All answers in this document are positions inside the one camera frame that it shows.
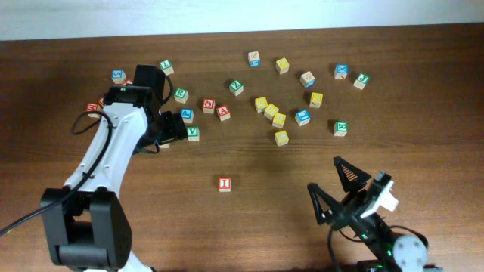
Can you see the green L block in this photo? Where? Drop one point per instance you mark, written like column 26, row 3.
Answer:
column 167, row 67

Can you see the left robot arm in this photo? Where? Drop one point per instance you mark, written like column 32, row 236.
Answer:
column 85, row 225

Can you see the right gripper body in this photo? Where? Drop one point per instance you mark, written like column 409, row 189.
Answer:
column 355, row 205

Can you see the blue S block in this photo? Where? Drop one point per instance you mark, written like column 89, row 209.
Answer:
column 118, row 76

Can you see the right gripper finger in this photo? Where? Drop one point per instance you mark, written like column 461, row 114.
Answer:
column 352, row 178
column 326, row 208

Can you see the red a block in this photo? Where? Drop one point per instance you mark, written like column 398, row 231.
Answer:
column 223, row 112
column 127, row 82

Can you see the red Q block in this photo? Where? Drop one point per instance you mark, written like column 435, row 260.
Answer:
column 208, row 106

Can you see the green r block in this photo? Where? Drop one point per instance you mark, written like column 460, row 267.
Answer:
column 340, row 129
column 181, row 95

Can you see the yellow block top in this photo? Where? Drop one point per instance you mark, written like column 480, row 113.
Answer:
column 282, row 65

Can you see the red I block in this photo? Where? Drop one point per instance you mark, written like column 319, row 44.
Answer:
column 224, row 184

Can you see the yellow block right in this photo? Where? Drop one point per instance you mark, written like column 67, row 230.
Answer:
column 316, row 99

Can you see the yellow cluster block left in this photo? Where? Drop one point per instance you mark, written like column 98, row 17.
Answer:
column 260, row 104

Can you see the yellow cluster block lower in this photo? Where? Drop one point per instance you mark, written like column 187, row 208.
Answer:
column 279, row 120

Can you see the blue E block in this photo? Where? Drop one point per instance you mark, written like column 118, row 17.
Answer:
column 302, row 117

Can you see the red M block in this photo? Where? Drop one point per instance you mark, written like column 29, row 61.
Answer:
column 93, row 110

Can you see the green J block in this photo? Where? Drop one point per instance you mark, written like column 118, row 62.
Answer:
column 361, row 81

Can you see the green Z block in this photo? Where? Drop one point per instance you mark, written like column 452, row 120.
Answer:
column 236, row 87

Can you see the yellow cluster block middle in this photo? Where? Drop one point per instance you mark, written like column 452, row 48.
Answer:
column 270, row 111

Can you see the yellow cluster block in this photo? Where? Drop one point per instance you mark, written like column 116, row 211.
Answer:
column 270, row 111
column 260, row 104
column 279, row 120

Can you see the blue P block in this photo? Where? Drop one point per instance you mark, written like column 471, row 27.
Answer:
column 187, row 116

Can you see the blue X block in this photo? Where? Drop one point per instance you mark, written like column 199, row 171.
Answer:
column 341, row 71

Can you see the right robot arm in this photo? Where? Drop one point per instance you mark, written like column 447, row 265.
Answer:
column 396, row 248

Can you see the yellow O block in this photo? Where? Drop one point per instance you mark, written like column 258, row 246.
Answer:
column 164, row 145

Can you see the wooden block blue side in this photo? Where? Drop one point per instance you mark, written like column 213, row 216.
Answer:
column 254, row 59

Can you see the green V block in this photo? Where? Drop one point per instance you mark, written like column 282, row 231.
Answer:
column 193, row 133

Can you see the yellow C block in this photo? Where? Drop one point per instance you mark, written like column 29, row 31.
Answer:
column 281, row 138

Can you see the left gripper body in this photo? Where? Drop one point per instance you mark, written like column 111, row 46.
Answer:
column 166, row 130

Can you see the red 9 block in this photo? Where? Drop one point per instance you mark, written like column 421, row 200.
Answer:
column 100, row 102

